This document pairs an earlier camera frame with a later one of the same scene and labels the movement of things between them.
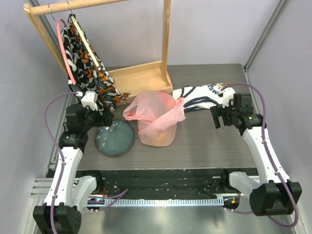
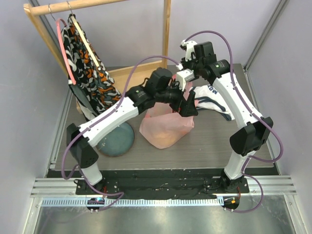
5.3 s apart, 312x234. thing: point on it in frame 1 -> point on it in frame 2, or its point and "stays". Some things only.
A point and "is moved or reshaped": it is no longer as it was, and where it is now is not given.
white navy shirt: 199,97 stays
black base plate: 162,183 stays
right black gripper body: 220,115 -> 188,64
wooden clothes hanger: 74,19 stays
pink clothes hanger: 69,71 stays
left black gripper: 104,121 -> 187,108
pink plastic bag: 157,113 is moved or reshaped
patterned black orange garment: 88,77 stays
